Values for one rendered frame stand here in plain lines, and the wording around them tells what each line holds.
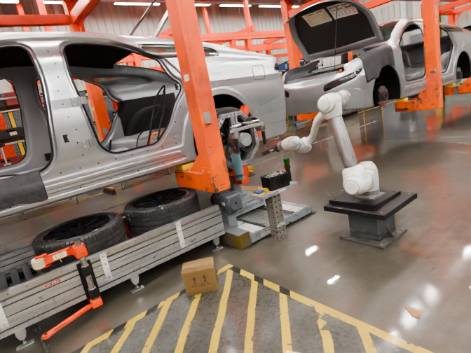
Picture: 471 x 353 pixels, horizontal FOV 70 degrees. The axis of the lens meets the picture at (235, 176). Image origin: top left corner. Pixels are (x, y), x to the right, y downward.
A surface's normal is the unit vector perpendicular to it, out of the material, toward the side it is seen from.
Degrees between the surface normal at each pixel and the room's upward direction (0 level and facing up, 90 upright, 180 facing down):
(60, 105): 87
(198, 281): 90
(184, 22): 90
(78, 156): 91
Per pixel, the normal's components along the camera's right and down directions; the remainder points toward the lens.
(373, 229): -0.76, 0.28
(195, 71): 0.60, 0.07
